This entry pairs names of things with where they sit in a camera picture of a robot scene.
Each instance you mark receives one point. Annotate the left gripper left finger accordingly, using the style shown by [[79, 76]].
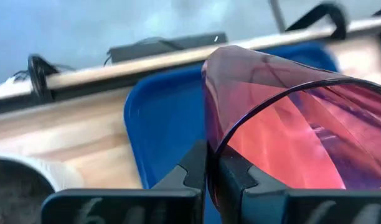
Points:
[[131, 208]]

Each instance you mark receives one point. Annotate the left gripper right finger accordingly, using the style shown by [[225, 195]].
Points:
[[302, 208]]

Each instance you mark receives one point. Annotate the red translucent cup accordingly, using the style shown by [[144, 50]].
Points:
[[287, 140]]

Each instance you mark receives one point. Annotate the blue plastic tray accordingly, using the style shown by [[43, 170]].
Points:
[[168, 124]]

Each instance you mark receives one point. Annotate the green plant in white pot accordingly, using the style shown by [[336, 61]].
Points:
[[63, 174]]

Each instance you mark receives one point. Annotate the black flat box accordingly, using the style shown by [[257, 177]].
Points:
[[165, 46]]

